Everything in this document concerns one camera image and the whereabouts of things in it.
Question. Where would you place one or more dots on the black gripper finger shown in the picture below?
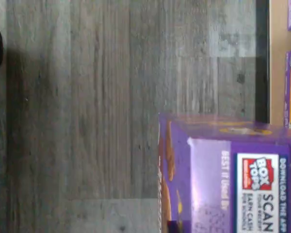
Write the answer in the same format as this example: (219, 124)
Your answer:
(175, 227)

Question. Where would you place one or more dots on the purple Annie's box brown label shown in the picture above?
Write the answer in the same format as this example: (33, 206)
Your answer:
(208, 170)

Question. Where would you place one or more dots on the brown wooden shelf board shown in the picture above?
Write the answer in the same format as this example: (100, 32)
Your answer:
(277, 60)

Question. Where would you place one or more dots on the black metal shelf rack frame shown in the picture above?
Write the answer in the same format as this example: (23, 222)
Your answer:
(262, 60)

